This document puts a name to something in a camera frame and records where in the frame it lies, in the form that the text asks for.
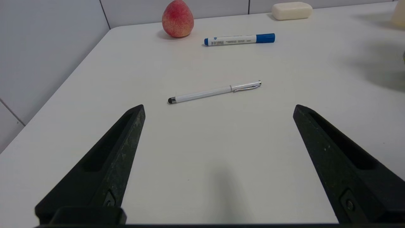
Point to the white stylus pen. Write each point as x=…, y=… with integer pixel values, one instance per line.
x=215, y=92

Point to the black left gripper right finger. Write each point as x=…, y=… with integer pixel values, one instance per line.
x=345, y=167

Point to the red peach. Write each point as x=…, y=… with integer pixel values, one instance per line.
x=177, y=19

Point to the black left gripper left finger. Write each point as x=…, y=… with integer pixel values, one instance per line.
x=104, y=171

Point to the white soap bar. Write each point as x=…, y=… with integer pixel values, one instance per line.
x=291, y=10

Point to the cream plastic storage box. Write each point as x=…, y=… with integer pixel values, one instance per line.
x=399, y=12

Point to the blue capped white marker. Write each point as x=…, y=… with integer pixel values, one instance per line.
x=238, y=40

